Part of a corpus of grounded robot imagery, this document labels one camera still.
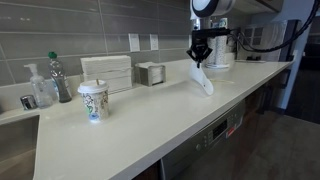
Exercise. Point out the white paper towel sheet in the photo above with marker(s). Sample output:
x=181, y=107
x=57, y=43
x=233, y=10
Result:
x=201, y=80

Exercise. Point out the brown base cabinet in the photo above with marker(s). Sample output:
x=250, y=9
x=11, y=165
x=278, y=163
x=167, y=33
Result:
x=266, y=96

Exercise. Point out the chrome faucet knob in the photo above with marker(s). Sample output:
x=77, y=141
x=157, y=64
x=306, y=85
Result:
x=28, y=102

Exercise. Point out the white wall outlet plate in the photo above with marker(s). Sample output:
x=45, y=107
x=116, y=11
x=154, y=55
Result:
x=134, y=42
x=154, y=42

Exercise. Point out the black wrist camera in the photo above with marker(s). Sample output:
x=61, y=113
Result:
x=216, y=32

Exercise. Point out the brown stir stick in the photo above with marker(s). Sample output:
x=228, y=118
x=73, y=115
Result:
x=97, y=82

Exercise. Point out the overhead cabinet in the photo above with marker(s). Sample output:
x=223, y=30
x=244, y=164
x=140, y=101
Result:
x=260, y=5

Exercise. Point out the steel sink basin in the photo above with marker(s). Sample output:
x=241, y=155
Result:
x=16, y=146

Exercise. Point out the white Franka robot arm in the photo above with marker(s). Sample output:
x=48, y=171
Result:
x=213, y=6

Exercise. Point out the stainless steel dishwasher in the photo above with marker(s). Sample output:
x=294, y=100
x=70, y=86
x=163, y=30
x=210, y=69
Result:
x=203, y=143

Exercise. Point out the stack of white paper towels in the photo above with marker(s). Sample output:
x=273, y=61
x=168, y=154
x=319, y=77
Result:
x=106, y=71

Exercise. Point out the printed paper cup white lid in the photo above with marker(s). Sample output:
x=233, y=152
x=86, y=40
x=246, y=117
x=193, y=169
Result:
x=96, y=103

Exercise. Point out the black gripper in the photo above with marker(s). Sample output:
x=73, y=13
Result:
x=200, y=40

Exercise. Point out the patterned paper towel roll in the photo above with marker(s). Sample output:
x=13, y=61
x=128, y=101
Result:
x=220, y=53

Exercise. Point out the dish soap bottle green cap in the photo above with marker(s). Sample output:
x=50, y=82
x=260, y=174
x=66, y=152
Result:
x=61, y=83

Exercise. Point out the black framed window panel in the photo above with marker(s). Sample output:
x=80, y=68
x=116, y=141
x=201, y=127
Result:
x=266, y=38

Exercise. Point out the clear pump soap dispenser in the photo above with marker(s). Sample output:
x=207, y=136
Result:
x=41, y=93

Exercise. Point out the metal napkin holder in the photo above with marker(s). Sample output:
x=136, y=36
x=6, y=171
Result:
x=150, y=75

